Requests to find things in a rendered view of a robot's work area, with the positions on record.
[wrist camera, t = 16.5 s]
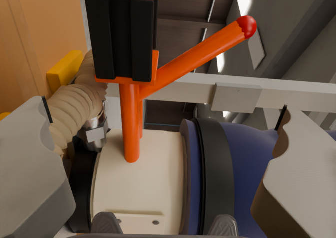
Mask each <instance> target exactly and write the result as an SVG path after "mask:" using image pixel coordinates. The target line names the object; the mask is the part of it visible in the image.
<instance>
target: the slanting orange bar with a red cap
mask: <svg viewBox="0 0 336 238"><path fill-rule="evenodd" d="M256 30H257V23H256V20H255V19H254V18H253V17H252V16H249V15H244V16H240V17H238V18H237V19H236V20H235V21H234V22H232V23H230V24H229V25H227V26H226V27H224V28H222V29H221V30H219V31H218V32H216V33H214V34H213V35H211V36H210V37H208V38H206V39H205V40H203V41H202V42H200V43H199V44H197V45H195V46H194V47H192V48H191V49H189V50H187V51H186V52H184V53H183V54H181V55H179V56H178V57H176V58H175V59H173V60H171V61H170V62H168V63H167V64H165V65H164V66H162V67H160V68H159V69H158V70H157V77H156V85H155V86H150V85H139V101H141V100H143V99H145V98H146V97H148V96H150V95H151V94H153V93H155V92H157V91H158V90H160V89H162V88H163V87H165V86H167V85H169V84H170V83H172V82H174V81H175V80H177V79H179V78H180V77H182V76H184V75H186V74H187V73H189V72H191V71H192V70H194V69H196V68H198V67H199V66H201V65H203V64H204V63H206V62H208V61H210V60H211V59H213V58H215V57H216V56H218V55H220V54H221V53H223V52H225V51H227V50H228V49H230V48H232V47H233V46H235V45H237V44H239V43H240V42H242V41H244V40H247V39H249V38H250V37H252V36H253V35H254V33H255V32H256Z"/></svg>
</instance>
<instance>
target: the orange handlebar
mask: <svg viewBox="0 0 336 238"><path fill-rule="evenodd" d="M119 94H120V108H121V121H122V135H123V148H124V157H125V160H126V161H127V162H129V163H134V162H136V161H137V160H138V159H139V157H140V139H141V138H142V137H143V100H141V101H140V85H135V84H121V83H119Z"/></svg>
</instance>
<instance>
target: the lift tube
mask: <svg viewBox="0 0 336 238"><path fill-rule="evenodd" d="M219 123H220V124H221V126H222V127H223V129H224V131H225V134H226V136H227V140H228V143H229V148H230V153H231V158H232V165H233V174H234V195H235V202H234V218H235V219H236V221H237V227H238V233H239V236H241V237H248V238H268V237H267V236H266V235H265V233H264V232H263V231H262V229H261V228H260V227H259V225H258V224H257V223H256V221H255V220H254V218H253V217H252V214H251V206H252V203H253V200H254V197H255V194H256V191H257V189H258V186H259V184H260V182H261V180H262V177H263V175H264V173H265V170H266V168H267V166H268V163H269V162H270V161H271V160H272V159H274V157H273V155H272V151H273V149H274V147H275V144H276V142H277V140H278V137H279V135H278V133H277V131H276V130H275V128H273V129H269V130H264V131H261V130H258V129H256V128H253V127H250V126H247V125H243V124H238V123H230V122H219ZM179 132H180V133H181V135H182V136H184V139H185V143H186V153H187V199H186V212H185V220H184V226H183V230H182V232H181V233H179V235H199V230H200V223H201V210H202V161H201V148H200V141H199V135H198V131H197V127H196V125H195V123H194V122H192V121H189V120H187V119H183V120H182V122H181V125H180V129H179ZM325 132H326V133H328V134H329V135H330V136H331V137H332V138H333V139H334V140H335V141H336V130H325Z"/></svg>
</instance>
